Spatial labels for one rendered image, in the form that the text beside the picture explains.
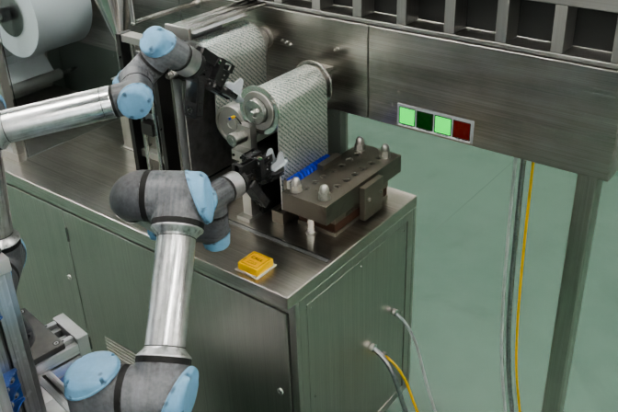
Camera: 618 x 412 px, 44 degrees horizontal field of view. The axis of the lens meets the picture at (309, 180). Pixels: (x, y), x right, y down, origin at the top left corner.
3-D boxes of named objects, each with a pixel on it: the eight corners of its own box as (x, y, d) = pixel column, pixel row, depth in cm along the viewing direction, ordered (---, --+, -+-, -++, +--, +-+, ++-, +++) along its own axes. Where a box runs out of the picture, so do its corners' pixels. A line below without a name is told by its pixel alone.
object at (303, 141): (280, 185, 227) (277, 128, 218) (326, 155, 243) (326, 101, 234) (281, 185, 226) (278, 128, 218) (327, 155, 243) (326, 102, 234)
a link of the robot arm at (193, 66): (185, 74, 184) (162, 67, 188) (196, 81, 188) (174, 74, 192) (197, 46, 184) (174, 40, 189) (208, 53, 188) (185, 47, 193)
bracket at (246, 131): (235, 219, 233) (227, 128, 219) (249, 211, 238) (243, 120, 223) (248, 223, 231) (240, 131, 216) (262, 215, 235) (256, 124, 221)
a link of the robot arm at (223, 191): (188, 216, 203) (185, 188, 199) (217, 200, 211) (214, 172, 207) (210, 224, 199) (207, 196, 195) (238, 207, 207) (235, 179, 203)
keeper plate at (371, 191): (359, 219, 229) (359, 187, 224) (377, 205, 236) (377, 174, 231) (366, 222, 228) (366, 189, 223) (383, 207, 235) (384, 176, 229)
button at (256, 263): (237, 268, 210) (237, 261, 209) (254, 257, 215) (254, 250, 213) (257, 278, 206) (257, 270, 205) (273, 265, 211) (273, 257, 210)
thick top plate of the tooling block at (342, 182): (282, 210, 224) (281, 191, 221) (359, 158, 251) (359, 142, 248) (326, 225, 215) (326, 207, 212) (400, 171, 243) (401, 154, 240)
